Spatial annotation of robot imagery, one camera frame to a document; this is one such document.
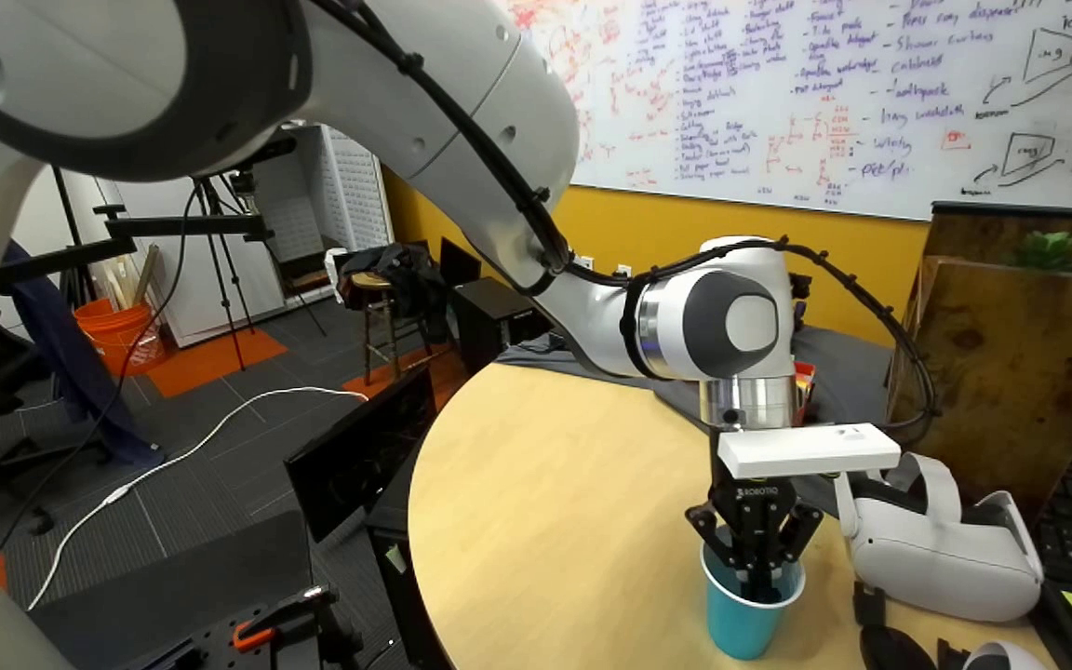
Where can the light blue plastic cup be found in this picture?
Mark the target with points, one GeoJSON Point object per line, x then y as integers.
{"type": "Point", "coordinates": [742, 627]}

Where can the colourful block toy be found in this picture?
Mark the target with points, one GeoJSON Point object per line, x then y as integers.
{"type": "Point", "coordinates": [804, 390]}

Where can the orange floor mat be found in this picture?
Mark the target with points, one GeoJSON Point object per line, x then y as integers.
{"type": "Point", "coordinates": [207, 358]}

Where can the grey cloth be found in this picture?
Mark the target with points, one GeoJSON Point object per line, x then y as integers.
{"type": "Point", "coordinates": [852, 373]}

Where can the black camera tripod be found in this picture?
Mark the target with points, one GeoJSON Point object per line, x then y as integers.
{"type": "Point", "coordinates": [222, 247]}

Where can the dark blue jacket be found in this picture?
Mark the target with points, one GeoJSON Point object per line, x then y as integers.
{"type": "Point", "coordinates": [65, 358]}

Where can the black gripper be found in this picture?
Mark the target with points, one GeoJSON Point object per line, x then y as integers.
{"type": "Point", "coordinates": [757, 496]}

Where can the whiteboard with drawings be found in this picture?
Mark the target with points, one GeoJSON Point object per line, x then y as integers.
{"type": "Point", "coordinates": [872, 86]}

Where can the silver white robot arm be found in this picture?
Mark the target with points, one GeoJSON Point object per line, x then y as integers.
{"type": "Point", "coordinates": [437, 100]}

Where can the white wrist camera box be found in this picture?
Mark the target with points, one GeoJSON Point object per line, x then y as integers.
{"type": "Point", "coordinates": [810, 451]}

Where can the black wooden-seat stool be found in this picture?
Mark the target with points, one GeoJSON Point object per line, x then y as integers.
{"type": "Point", "coordinates": [387, 291]}

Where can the white VR headset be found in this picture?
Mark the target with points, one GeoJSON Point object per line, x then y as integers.
{"type": "Point", "coordinates": [946, 563]}

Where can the black monitor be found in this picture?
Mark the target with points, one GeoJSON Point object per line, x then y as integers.
{"type": "Point", "coordinates": [355, 468]}

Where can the small green potted plant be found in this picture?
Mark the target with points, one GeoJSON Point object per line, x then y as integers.
{"type": "Point", "coordinates": [1049, 252]}

